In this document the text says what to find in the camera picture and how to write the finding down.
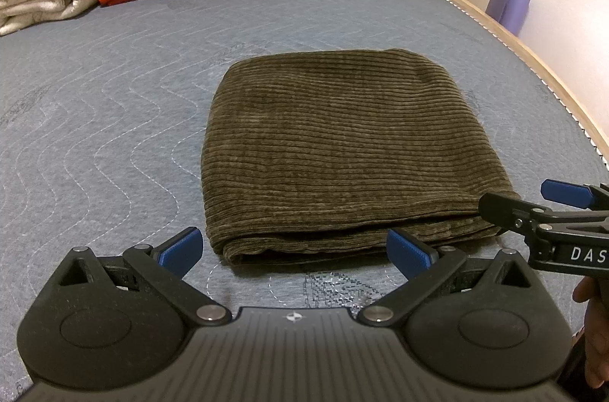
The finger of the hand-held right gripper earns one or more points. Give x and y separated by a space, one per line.
566 191
504 207

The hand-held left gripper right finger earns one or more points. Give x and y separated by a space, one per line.
409 254

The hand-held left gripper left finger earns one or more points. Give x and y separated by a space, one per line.
183 252

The person's right hand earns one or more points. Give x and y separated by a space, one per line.
598 321

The grey quilted mattress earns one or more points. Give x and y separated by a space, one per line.
119 97

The purple box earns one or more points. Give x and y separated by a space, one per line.
509 7

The wooden bed frame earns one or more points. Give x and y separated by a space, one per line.
523 50

